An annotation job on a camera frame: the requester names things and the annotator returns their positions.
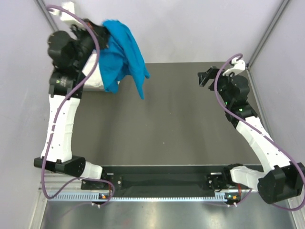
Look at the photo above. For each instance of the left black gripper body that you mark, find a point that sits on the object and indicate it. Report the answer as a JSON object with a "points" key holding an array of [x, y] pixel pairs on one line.
{"points": [[96, 33]]}

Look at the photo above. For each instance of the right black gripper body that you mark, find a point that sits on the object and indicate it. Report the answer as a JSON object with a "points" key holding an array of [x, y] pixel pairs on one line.
{"points": [[222, 84]]}

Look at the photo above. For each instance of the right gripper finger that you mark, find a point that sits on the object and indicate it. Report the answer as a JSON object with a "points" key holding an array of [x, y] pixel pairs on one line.
{"points": [[212, 71], [203, 78]]}

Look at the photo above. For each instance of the blue t shirt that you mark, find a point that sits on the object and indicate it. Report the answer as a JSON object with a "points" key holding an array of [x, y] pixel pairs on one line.
{"points": [[122, 57]]}

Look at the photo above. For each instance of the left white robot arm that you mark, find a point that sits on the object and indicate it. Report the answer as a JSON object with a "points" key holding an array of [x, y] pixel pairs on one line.
{"points": [[69, 57]]}

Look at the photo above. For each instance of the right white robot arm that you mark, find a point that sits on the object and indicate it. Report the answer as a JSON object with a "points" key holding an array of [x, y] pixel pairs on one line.
{"points": [[279, 179]]}

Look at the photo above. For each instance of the white plastic bin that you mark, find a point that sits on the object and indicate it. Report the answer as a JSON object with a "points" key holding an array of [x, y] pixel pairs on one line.
{"points": [[93, 88]]}

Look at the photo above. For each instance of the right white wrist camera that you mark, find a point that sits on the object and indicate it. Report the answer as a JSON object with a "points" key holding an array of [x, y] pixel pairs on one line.
{"points": [[238, 65]]}

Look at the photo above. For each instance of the grey slotted cable duct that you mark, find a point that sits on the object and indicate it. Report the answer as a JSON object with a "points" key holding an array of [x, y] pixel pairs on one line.
{"points": [[102, 197]]}

